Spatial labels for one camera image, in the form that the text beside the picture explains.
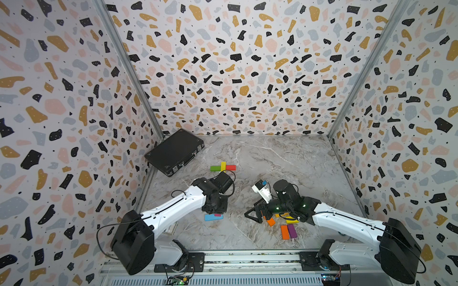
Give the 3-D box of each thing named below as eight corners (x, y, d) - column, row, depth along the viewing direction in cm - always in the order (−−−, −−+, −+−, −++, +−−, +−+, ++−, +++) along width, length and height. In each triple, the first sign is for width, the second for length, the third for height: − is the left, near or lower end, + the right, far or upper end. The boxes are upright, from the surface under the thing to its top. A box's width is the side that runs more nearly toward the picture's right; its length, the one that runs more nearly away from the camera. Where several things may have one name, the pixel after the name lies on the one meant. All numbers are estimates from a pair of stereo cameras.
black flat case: (148, 161, 110) (143, 154, 105) (183, 134, 126) (180, 127, 121) (171, 178, 102) (168, 172, 97) (205, 148, 118) (204, 141, 113)
